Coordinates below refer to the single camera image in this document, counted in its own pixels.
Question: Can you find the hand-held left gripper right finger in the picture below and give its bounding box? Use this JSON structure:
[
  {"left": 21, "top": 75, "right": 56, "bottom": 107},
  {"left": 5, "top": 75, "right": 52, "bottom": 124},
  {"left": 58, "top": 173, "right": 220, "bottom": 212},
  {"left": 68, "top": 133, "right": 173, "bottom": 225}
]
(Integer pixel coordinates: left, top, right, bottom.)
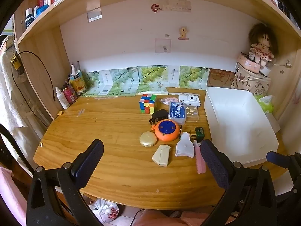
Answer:
[{"left": 200, "top": 139, "right": 278, "bottom": 226}]

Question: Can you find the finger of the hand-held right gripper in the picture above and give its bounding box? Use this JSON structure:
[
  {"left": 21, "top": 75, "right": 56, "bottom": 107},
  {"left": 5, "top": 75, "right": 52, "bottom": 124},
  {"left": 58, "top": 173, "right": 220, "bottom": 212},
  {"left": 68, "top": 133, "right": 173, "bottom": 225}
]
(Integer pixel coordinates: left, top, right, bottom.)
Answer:
[{"left": 266, "top": 151, "right": 301, "bottom": 170}]

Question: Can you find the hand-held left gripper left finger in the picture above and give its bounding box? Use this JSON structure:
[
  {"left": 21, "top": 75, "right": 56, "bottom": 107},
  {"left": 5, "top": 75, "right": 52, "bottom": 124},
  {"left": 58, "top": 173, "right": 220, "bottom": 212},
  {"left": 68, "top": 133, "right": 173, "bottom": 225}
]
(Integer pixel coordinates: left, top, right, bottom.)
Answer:
[{"left": 26, "top": 139, "right": 104, "bottom": 226}]

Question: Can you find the green bottle with gold cap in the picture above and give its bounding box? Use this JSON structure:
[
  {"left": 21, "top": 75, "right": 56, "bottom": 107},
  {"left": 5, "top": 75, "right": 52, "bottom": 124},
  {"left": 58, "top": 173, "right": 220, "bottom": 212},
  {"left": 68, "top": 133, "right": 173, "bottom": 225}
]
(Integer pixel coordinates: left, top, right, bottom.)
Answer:
[{"left": 190, "top": 127, "right": 205, "bottom": 144}]

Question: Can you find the white plastic scraper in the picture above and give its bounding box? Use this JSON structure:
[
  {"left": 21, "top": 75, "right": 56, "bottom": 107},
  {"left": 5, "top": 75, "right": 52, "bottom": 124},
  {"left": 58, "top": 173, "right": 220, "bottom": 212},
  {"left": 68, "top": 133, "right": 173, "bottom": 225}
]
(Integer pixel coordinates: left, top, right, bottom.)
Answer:
[{"left": 175, "top": 132, "right": 195, "bottom": 158}]

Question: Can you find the white plastic bin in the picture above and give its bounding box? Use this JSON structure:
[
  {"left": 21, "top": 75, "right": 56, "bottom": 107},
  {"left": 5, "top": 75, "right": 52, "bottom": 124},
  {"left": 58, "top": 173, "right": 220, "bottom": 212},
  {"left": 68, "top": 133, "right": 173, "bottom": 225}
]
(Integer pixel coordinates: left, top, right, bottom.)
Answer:
[{"left": 204, "top": 87, "right": 279, "bottom": 165}]

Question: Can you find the beige folding case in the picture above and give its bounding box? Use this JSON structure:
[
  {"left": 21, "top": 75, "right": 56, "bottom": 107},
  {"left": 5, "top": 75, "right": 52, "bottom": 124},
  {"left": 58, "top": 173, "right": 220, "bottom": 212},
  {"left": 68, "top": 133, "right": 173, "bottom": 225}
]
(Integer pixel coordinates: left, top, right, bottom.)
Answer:
[{"left": 152, "top": 145, "right": 172, "bottom": 167}]

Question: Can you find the clear phone case with stickers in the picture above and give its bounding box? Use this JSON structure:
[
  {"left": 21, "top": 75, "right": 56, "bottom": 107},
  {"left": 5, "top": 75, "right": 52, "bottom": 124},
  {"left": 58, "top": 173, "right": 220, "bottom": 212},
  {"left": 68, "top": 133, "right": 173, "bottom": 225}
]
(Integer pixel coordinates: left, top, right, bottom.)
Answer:
[{"left": 185, "top": 106, "right": 199, "bottom": 123}]

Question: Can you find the orange and blue round toy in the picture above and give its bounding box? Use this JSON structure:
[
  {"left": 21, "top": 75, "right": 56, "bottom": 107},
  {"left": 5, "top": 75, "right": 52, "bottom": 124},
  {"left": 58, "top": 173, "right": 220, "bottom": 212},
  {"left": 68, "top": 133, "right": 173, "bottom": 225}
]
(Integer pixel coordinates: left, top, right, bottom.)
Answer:
[{"left": 151, "top": 119, "right": 182, "bottom": 142}]

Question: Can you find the blue label floss box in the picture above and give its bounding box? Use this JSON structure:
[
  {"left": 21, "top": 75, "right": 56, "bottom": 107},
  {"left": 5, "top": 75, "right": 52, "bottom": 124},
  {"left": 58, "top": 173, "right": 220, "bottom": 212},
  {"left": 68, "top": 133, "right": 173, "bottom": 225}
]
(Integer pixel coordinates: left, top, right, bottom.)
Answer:
[{"left": 169, "top": 102, "right": 187, "bottom": 124}]

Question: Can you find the gold round compact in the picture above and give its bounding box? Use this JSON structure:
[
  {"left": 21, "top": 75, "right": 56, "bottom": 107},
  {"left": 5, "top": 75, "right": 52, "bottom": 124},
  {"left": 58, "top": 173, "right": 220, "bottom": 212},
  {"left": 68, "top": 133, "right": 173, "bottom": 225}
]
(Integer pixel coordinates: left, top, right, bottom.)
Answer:
[{"left": 140, "top": 132, "right": 157, "bottom": 148}]

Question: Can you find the black charger plug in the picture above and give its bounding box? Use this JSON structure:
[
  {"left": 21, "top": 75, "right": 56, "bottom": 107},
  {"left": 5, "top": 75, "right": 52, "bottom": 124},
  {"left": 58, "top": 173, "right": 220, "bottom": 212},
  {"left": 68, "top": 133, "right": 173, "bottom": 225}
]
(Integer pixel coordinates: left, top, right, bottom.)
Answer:
[{"left": 149, "top": 109, "right": 167, "bottom": 125}]

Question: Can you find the pink correction tape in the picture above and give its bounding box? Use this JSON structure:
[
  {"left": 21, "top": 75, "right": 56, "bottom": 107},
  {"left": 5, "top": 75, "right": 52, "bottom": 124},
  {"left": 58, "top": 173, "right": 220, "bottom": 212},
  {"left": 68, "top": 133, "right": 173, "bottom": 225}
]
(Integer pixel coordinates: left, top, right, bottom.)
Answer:
[{"left": 161, "top": 96, "right": 179, "bottom": 104}]

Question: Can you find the colourful puzzle cube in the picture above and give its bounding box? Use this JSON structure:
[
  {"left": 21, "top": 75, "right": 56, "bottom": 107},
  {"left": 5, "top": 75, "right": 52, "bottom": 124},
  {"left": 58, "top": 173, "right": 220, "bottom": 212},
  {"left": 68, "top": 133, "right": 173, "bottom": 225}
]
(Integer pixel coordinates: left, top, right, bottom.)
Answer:
[{"left": 139, "top": 94, "right": 157, "bottom": 114}]

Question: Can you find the white plastic bag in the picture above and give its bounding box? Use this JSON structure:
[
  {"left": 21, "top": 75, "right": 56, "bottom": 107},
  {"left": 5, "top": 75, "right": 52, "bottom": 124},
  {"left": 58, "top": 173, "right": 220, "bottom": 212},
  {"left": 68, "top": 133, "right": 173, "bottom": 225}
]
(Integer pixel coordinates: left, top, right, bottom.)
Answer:
[{"left": 89, "top": 198, "right": 119, "bottom": 224}]

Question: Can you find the green tissue pack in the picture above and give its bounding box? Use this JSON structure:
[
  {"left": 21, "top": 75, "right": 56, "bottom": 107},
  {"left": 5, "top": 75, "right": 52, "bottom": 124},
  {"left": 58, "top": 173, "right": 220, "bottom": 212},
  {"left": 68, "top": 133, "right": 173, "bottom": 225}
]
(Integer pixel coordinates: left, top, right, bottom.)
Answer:
[{"left": 255, "top": 95, "right": 274, "bottom": 113}]

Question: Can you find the white spray bottle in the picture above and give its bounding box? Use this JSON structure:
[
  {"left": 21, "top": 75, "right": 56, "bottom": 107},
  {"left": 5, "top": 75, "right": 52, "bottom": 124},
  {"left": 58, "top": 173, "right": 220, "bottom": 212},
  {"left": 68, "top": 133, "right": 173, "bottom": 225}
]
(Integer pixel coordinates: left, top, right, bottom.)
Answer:
[{"left": 55, "top": 87, "right": 70, "bottom": 109}]

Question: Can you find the red can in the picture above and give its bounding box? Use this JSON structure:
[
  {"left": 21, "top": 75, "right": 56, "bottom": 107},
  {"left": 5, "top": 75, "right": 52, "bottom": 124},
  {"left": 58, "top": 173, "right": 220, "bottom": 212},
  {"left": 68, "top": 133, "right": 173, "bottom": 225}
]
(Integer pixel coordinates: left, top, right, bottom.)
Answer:
[{"left": 61, "top": 85, "right": 78, "bottom": 103}]

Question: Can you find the person's pink clothing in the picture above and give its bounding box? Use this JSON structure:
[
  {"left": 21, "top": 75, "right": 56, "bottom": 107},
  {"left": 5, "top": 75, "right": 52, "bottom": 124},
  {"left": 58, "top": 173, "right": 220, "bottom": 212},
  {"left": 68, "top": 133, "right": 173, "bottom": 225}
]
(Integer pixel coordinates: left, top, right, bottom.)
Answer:
[{"left": 136, "top": 209, "right": 212, "bottom": 226}]

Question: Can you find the grape print carton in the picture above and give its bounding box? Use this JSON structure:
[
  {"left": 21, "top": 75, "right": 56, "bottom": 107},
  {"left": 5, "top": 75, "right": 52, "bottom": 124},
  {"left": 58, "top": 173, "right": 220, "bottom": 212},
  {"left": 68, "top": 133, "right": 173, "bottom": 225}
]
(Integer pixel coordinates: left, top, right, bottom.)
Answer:
[
  {"left": 136, "top": 65, "right": 169, "bottom": 93},
  {"left": 80, "top": 71, "right": 113, "bottom": 97},
  {"left": 109, "top": 68, "right": 139, "bottom": 97},
  {"left": 168, "top": 65, "right": 210, "bottom": 90}
]

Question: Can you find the orange snack packet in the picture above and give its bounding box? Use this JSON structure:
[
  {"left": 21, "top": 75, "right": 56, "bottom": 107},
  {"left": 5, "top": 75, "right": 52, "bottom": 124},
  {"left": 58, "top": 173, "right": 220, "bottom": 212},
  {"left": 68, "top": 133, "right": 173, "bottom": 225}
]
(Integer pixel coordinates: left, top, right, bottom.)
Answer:
[{"left": 70, "top": 72, "right": 86, "bottom": 96}]

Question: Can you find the printed canvas bag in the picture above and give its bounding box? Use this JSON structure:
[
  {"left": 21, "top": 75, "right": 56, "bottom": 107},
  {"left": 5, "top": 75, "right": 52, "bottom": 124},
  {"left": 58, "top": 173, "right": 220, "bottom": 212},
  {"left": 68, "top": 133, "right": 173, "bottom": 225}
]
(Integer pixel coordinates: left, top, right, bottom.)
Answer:
[{"left": 231, "top": 63, "right": 271, "bottom": 92}]

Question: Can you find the pink cloth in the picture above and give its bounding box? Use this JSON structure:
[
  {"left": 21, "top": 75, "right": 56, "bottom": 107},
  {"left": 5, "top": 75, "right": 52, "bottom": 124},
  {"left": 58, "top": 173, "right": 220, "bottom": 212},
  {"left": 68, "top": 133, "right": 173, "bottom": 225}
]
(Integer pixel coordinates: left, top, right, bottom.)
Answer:
[{"left": 0, "top": 167, "right": 27, "bottom": 226}]

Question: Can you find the brown cardboard sheet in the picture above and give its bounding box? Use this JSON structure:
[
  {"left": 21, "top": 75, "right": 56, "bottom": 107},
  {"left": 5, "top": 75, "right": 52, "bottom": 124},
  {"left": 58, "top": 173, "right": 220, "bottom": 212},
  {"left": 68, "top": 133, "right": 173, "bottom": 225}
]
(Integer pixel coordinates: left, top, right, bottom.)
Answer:
[{"left": 208, "top": 68, "right": 236, "bottom": 90}]

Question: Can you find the pink round box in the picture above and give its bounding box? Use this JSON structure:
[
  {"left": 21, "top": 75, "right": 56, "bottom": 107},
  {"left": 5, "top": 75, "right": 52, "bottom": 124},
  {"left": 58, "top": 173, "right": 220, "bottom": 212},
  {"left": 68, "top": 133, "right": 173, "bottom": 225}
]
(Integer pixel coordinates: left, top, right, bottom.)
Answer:
[{"left": 236, "top": 53, "right": 261, "bottom": 74}]

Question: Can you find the white lace cloth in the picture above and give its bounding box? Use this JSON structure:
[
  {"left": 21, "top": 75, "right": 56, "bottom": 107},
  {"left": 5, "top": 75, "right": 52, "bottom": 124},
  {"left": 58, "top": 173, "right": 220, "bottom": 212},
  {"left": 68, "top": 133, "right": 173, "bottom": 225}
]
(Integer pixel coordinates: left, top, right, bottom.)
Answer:
[{"left": 0, "top": 36, "right": 36, "bottom": 132}]

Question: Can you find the wooden desk hutch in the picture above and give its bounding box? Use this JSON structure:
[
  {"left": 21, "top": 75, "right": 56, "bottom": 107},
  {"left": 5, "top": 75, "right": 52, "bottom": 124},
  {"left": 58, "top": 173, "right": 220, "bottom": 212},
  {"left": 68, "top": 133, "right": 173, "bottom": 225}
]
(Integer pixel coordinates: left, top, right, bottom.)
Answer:
[{"left": 13, "top": 0, "right": 301, "bottom": 146}]

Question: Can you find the brown-haired rag doll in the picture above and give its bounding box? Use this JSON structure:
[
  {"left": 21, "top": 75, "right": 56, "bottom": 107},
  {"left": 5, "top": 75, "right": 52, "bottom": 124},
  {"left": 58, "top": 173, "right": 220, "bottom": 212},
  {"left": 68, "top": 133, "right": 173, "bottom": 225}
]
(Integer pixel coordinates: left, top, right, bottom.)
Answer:
[{"left": 249, "top": 24, "right": 278, "bottom": 67}]

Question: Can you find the yellow hanging tag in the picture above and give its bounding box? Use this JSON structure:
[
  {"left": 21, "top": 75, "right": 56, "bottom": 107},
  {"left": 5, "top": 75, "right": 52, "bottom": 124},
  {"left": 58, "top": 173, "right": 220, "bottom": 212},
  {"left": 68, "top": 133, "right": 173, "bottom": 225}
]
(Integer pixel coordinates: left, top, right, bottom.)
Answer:
[{"left": 11, "top": 54, "right": 24, "bottom": 74}]

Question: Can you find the dark bottle with white cap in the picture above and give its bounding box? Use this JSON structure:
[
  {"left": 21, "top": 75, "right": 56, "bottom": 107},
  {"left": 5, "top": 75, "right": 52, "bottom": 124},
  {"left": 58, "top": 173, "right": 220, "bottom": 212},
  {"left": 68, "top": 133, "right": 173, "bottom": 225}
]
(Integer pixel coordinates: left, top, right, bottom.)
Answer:
[{"left": 25, "top": 8, "right": 36, "bottom": 27}]

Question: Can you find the blue bottle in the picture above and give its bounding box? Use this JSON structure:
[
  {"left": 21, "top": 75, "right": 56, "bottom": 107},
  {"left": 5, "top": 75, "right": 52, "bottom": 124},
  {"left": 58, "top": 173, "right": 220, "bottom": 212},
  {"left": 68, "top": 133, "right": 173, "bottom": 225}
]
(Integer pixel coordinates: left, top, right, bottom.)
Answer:
[{"left": 33, "top": 5, "right": 50, "bottom": 19}]

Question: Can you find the white compact camera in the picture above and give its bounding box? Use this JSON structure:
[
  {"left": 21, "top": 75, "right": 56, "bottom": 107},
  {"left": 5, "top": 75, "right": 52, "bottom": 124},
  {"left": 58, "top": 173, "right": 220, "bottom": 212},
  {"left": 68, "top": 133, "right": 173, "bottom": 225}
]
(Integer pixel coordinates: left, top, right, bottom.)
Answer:
[{"left": 178, "top": 95, "right": 201, "bottom": 107}]

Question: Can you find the black hanging cable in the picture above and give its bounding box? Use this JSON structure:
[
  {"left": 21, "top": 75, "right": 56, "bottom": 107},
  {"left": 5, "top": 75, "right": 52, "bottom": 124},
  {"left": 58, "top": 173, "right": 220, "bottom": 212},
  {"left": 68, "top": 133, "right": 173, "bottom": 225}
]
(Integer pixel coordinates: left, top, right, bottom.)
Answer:
[{"left": 12, "top": 51, "right": 57, "bottom": 128}]

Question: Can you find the square bear wall sticker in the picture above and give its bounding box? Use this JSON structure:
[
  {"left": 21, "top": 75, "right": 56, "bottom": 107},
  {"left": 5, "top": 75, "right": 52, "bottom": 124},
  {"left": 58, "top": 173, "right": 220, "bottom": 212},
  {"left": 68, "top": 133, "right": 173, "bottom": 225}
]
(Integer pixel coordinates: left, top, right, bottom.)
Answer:
[{"left": 155, "top": 38, "right": 171, "bottom": 53}]

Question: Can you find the yellow bear wall clip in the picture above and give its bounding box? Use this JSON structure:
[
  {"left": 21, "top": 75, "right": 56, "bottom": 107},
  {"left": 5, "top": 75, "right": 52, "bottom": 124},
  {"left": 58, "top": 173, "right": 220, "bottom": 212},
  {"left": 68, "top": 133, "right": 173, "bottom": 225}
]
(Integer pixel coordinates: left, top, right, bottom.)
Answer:
[{"left": 178, "top": 27, "right": 190, "bottom": 40}]

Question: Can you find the clear wall hook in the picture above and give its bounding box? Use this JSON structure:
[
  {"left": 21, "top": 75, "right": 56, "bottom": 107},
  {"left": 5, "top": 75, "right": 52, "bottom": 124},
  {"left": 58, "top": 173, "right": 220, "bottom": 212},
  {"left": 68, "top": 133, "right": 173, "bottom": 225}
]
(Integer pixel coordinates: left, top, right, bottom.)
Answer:
[{"left": 87, "top": 0, "right": 103, "bottom": 22}]

